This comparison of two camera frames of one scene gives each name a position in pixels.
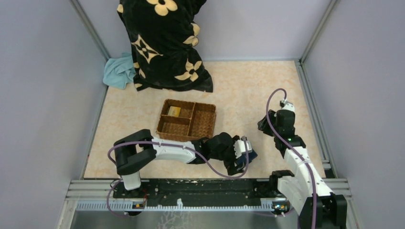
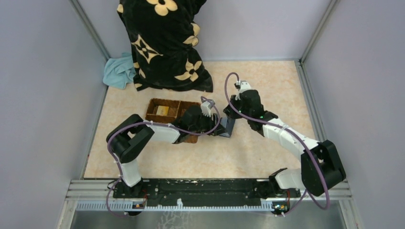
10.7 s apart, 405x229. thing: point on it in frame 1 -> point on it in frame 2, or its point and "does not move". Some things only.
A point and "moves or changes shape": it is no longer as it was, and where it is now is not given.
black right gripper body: [264, 125] -> [234, 107]
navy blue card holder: [241, 161] -> [229, 123]
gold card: [174, 111] -> [163, 110]
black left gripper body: [237, 164] -> [214, 121]
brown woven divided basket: [184, 121] moves or changes shape
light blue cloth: [119, 71] does not move
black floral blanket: [164, 35] does not move
